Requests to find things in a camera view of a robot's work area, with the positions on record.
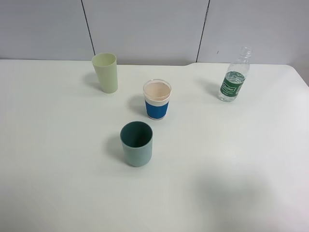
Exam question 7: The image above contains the teal green plastic cup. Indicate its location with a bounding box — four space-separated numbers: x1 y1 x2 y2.
120 121 153 167

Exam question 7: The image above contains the clear water bottle green label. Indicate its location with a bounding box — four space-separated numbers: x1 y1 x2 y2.
218 46 252 102

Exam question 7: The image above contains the light green tall plastic cup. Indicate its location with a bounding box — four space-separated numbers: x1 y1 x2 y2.
92 53 118 94

